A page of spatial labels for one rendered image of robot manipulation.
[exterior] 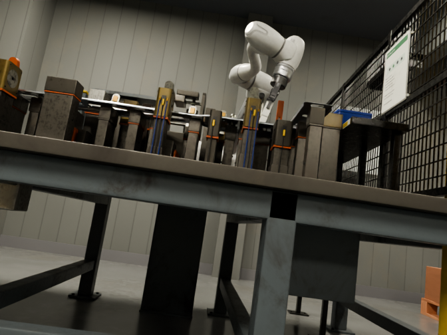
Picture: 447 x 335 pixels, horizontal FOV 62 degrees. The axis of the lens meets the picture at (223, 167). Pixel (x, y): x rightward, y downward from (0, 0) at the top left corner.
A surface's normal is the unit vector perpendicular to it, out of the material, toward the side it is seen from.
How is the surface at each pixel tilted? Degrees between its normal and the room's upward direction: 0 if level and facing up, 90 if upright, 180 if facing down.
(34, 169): 90
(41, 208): 90
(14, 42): 90
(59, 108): 90
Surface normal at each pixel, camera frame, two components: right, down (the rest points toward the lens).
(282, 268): 0.07, -0.15
